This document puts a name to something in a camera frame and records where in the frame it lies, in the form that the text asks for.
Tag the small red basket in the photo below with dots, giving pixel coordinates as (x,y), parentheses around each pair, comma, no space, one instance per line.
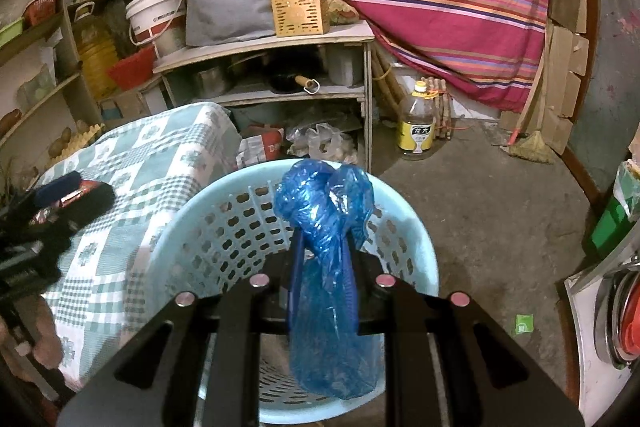
(40,9)

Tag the person's left hand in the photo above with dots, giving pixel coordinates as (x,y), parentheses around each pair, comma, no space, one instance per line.
(47,332)

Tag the large oil jug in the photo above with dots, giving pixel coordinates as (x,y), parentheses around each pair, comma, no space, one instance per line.
(97,57)

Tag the blue plastic bag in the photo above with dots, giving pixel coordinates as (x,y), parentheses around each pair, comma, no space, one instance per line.
(325,217)

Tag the wooden shelf unit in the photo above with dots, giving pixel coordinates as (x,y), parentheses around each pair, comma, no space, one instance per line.
(65,52)

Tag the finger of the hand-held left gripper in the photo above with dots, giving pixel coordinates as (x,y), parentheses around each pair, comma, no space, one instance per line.
(95,204)
(60,187)

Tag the oil bottle with yellow label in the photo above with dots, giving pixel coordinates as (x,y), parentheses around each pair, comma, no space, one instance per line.
(416,132)

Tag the red and white packet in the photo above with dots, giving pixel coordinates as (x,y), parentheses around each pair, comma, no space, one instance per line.
(262,144)

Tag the bundle of wooden sticks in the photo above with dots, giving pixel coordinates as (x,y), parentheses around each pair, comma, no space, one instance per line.
(440,107)

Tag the red plastic basin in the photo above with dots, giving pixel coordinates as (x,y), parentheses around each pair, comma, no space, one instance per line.
(132,69)

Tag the white stove with red burner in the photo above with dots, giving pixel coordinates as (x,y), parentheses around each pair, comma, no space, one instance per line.
(595,332)

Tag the large potato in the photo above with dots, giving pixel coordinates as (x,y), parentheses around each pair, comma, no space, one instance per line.
(61,142)

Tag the clear plastic bags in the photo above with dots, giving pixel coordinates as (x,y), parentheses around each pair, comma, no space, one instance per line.
(322,142)

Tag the white plastic container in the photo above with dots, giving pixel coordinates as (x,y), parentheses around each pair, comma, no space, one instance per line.
(345,67)

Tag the cardboard pieces on wall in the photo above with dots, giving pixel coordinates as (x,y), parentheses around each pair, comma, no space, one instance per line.
(565,57)

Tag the green plastic tray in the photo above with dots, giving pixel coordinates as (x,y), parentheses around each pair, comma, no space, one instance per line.
(12,32)

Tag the green paper scrap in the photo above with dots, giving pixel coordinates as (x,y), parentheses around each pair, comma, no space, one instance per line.
(524,323)

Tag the low wooden cabinet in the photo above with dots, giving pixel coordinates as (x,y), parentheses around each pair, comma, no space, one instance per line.
(275,44)

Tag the cardboard box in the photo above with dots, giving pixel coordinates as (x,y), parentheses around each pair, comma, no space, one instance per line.
(130,104)

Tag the yellow utensil holder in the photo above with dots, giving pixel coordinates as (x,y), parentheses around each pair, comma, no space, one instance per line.
(300,17)

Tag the grey cushion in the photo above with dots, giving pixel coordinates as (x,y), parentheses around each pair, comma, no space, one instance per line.
(230,2)

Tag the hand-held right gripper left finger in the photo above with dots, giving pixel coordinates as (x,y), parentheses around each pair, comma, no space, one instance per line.
(296,272)

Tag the white plastic bucket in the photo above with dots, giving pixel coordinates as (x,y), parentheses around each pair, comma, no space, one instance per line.
(155,14)

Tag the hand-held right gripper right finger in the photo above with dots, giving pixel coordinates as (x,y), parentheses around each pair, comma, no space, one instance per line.
(372,307)

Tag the steel pot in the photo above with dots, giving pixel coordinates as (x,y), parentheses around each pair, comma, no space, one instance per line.
(212,82)

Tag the light blue plastic basket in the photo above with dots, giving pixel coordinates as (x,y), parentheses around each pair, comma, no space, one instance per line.
(210,227)

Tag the egg carton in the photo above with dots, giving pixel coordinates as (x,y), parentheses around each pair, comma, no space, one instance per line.
(85,137)

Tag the green and white bag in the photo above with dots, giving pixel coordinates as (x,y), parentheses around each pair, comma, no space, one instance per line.
(617,212)

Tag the straw broom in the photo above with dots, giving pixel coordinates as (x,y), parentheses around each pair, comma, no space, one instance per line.
(532,149)

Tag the green checkered tablecloth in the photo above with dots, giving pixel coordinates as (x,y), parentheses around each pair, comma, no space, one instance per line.
(150,157)

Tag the red snack packet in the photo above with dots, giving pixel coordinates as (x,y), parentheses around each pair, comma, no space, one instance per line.
(75,193)

